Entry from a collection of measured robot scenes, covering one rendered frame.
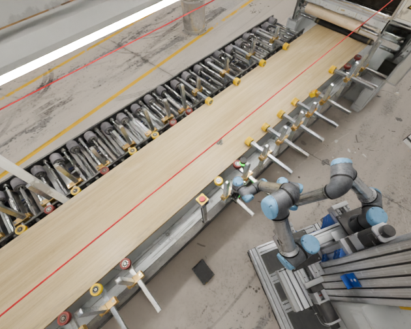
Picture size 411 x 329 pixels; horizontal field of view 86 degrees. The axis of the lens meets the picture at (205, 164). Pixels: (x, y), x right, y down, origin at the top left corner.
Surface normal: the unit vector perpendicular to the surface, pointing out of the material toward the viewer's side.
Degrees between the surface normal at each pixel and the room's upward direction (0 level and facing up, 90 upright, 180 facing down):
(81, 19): 61
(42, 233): 0
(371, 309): 0
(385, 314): 0
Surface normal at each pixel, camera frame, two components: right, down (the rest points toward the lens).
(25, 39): 0.58, 0.29
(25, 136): -0.04, -0.50
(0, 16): 0.69, 0.62
